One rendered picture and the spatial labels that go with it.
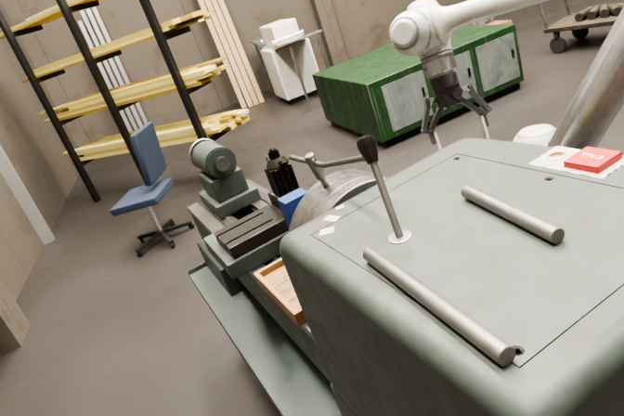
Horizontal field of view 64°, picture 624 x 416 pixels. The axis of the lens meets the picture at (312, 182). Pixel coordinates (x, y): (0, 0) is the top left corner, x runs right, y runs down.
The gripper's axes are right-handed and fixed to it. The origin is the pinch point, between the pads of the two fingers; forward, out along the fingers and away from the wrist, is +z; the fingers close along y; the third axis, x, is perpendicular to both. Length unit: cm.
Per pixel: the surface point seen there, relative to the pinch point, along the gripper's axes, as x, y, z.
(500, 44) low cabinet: -354, -154, -36
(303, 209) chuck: 34, 47, -2
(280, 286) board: 2, 63, 23
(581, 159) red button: 64, 0, 0
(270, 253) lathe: -19, 66, 17
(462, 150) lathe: 43.5, 11.9, -4.1
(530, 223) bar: 77, 15, 3
